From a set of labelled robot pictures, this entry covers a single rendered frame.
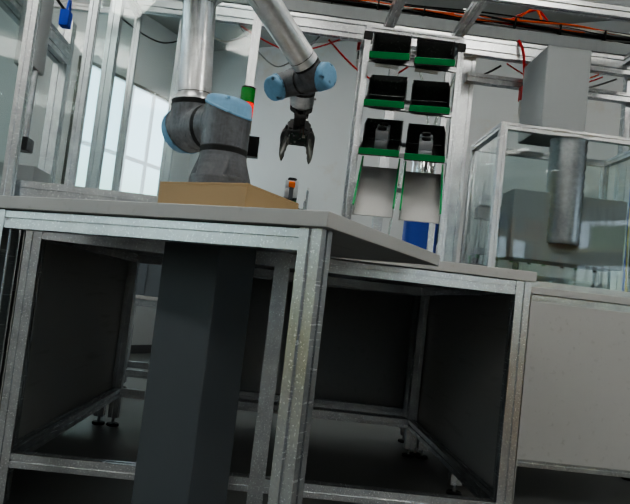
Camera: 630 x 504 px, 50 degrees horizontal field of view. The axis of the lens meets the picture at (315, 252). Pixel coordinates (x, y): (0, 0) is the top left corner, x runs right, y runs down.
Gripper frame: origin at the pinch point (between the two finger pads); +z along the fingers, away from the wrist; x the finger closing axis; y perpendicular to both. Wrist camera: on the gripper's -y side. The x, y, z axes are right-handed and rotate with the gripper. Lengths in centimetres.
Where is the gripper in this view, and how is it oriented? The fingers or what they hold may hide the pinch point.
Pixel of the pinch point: (295, 158)
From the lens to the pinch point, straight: 228.6
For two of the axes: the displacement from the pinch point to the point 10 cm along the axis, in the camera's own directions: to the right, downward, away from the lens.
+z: -1.2, 7.9, 6.0
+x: 9.9, 1.2, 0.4
